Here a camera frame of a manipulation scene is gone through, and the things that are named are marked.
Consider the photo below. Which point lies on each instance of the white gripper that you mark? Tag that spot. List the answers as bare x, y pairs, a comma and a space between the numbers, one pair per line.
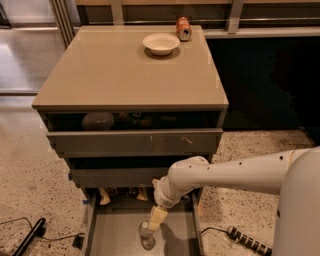
163, 199

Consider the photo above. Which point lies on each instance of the clear plastic water bottle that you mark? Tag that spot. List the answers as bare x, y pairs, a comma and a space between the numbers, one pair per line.
147, 239

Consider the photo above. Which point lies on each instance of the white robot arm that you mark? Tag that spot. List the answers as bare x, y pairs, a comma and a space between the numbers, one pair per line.
293, 175

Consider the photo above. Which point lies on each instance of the grey open bottom drawer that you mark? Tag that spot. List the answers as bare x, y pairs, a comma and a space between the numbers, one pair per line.
113, 230

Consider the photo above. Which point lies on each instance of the snack bag in bottom drawer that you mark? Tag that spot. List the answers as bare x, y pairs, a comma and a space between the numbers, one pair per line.
107, 194

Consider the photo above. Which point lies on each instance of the grey top drawer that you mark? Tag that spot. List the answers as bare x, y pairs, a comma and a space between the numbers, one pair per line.
134, 143

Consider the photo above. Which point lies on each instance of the grey middle drawer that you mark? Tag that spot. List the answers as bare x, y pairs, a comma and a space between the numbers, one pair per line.
119, 177

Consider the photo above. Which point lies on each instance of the dark items in top drawer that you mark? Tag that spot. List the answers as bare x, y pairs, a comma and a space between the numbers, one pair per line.
139, 120

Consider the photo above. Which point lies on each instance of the brown round object in drawer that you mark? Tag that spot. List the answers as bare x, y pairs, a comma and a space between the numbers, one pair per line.
97, 121

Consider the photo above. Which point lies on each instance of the grey three-drawer cabinet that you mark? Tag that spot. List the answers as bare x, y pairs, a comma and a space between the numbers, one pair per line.
108, 69

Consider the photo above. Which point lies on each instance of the black power strip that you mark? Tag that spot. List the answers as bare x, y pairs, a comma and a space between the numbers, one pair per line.
246, 240

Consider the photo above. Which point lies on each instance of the black power adapter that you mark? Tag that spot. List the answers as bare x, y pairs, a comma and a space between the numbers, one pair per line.
78, 241

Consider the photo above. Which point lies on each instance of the black bar on floor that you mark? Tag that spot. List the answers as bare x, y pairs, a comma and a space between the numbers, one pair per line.
37, 230

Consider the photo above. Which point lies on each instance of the white paper bowl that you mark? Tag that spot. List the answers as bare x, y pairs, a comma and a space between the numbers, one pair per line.
161, 44

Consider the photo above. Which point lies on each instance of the orange soda can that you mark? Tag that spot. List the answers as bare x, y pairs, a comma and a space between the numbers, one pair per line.
183, 29

